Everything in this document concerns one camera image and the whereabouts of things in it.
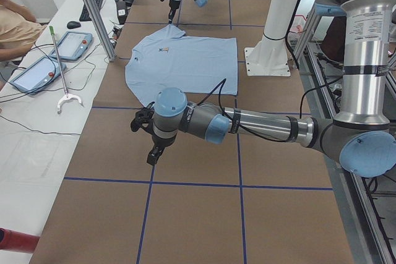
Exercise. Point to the teach pendant tablet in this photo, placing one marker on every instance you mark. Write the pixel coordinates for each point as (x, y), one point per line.
(72, 45)
(37, 76)

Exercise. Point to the light blue t-shirt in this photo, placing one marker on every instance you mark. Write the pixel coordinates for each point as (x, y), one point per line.
(170, 58)

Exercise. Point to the seated person beige shirt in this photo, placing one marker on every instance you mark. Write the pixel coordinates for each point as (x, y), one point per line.
(19, 30)

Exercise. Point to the far teach pendant tablet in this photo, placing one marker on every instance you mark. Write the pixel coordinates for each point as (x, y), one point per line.
(72, 45)

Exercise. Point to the black power adapter box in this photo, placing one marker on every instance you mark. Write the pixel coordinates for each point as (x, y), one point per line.
(122, 12)

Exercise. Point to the aluminium frame post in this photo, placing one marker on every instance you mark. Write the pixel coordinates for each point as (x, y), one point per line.
(100, 29)

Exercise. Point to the red cylinder object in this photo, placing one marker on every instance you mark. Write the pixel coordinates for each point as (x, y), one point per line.
(18, 242)

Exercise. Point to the aluminium frame rack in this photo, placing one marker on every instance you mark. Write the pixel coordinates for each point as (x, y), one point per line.
(358, 138)

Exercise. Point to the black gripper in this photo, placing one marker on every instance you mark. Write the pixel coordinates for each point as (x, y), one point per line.
(173, 4)
(159, 144)

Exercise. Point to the black computer mouse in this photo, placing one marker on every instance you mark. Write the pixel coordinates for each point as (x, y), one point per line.
(73, 24)

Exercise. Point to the near teach pendant tablet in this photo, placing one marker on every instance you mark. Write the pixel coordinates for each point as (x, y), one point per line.
(37, 76)

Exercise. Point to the reacher grabber stick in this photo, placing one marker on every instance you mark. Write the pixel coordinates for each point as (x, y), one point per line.
(67, 96)

